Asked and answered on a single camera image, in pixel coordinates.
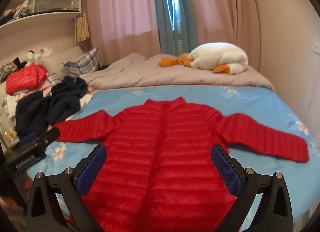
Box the navy hooded garment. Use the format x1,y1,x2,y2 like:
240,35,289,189
49,75,88,124

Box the black garment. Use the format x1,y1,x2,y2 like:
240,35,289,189
14,91,59,138

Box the green patterned cloth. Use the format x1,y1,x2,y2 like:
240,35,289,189
0,62,18,83

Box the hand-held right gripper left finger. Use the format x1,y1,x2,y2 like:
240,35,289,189
25,144,108,232

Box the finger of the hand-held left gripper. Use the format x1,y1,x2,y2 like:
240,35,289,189
19,133,39,148
35,127,61,148

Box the small white plush toy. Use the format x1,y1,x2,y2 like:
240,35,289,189
39,47,53,58
24,50,42,66

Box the blue curtain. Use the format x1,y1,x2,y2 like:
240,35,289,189
152,0,198,57

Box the yellow hanging cloth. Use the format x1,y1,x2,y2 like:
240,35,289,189
75,14,90,43

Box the folded red down jacket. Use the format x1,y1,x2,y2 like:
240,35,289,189
5,62,48,96

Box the white cloth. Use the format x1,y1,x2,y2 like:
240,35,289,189
79,94,94,108

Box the plaid pillow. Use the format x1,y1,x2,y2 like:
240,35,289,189
47,72,62,87
61,48,99,76

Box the blue floral bed sheet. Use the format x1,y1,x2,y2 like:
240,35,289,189
25,85,320,232

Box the white wall shelf unit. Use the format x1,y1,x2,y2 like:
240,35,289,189
0,0,83,28

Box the red down jacket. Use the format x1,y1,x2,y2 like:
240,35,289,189
5,62,48,96
52,98,310,232

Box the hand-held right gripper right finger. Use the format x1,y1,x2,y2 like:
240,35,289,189
211,144,293,232

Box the white goose plush toy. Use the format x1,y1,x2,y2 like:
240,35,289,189
158,43,249,75

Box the pink curtain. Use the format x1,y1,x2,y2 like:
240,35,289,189
185,0,265,73
84,0,161,69

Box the grey duvet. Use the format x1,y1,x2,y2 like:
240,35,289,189
79,54,275,91

